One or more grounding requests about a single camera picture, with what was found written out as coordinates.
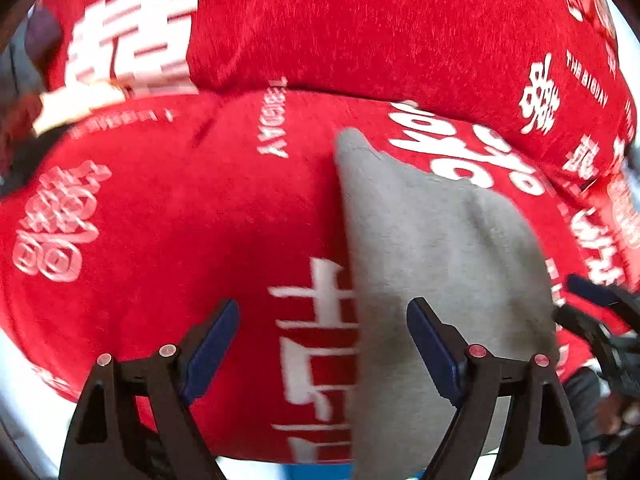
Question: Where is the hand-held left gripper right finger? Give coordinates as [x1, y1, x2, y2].
[406, 297, 586, 480]

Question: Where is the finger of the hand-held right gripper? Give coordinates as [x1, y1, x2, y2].
[552, 305, 621, 366]
[566, 274, 640, 331]

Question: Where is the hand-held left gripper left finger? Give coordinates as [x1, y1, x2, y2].
[59, 299, 241, 480]

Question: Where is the grey knit sweater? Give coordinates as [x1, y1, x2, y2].
[332, 127, 561, 480]

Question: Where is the pile of grey clothes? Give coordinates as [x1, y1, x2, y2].
[0, 7, 63, 196]

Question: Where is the red satin cushion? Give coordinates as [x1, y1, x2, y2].
[605, 172, 640, 251]

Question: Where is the red printed blanket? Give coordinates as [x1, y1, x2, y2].
[0, 0, 640, 463]

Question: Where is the blue plastic stool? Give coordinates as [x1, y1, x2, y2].
[280, 462, 361, 480]

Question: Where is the cream cloth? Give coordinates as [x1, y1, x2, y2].
[32, 82, 128, 136]

